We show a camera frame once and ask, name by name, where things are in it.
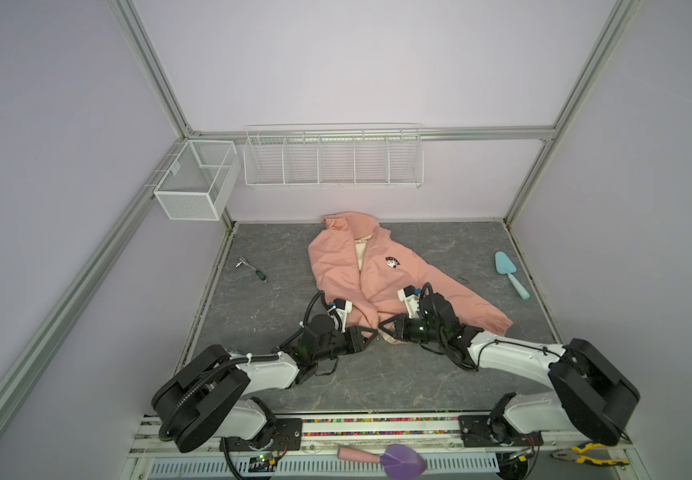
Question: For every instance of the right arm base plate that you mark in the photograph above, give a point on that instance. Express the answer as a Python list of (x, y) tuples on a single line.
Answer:
[(479, 431)]

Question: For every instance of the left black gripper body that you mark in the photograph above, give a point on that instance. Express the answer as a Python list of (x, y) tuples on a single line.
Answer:
[(340, 344)]

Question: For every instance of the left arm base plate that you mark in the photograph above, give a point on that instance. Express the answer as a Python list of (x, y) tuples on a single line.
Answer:
[(285, 434)]

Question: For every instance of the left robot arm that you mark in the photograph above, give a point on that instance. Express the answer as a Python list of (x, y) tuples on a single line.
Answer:
[(214, 394)]

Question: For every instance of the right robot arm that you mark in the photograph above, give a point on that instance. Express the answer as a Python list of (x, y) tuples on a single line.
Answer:
[(585, 391)]

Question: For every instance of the small green-handled screwdriver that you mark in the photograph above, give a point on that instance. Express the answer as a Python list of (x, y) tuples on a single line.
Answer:
[(243, 262)]

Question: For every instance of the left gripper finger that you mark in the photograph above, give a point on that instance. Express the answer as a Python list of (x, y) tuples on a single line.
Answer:
[(366, 331), (361, 343)]

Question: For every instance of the pink zip jacket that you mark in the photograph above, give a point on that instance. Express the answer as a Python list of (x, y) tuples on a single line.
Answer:
[(354, 258)]

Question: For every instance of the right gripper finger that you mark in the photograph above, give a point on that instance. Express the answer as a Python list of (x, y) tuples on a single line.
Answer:
[(389, 335), (395, 322)]

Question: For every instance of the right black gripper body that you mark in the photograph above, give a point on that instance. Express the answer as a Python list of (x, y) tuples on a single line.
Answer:
[(417, 330)]

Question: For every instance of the purple pink-handled scoop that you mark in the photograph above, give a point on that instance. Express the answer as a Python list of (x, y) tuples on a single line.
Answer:
[(399, 462)]

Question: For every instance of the white mesh box basket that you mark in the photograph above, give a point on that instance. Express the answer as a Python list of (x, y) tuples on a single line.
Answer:
[(199, 181)]

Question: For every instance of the teal plastic trowel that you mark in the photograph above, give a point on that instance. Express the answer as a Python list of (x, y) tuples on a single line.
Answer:
[(505, 266)]

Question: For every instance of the white wire shelf basket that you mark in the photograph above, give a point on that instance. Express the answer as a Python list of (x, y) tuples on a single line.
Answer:
[(372, 155)]

